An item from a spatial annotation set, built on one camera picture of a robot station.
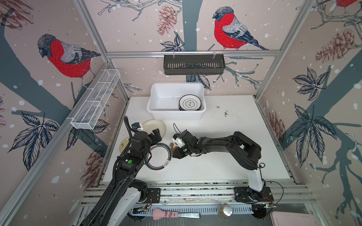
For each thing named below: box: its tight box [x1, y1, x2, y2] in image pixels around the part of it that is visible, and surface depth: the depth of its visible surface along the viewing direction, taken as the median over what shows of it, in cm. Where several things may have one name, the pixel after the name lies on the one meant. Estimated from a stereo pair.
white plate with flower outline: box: [178, 94, 202, 111], surface depth 113 cm
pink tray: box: [270, 210, 319, 226], surface depth 66 cm
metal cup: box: [219, 202, 234, 219], surface depth 61 cm
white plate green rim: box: [144, 143, 173, 171], surface depth 88 cm
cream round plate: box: [142, 119, 167, 139], surface depth 105 cm
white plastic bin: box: [146, 82, 207, 121], surface depth 114 cm
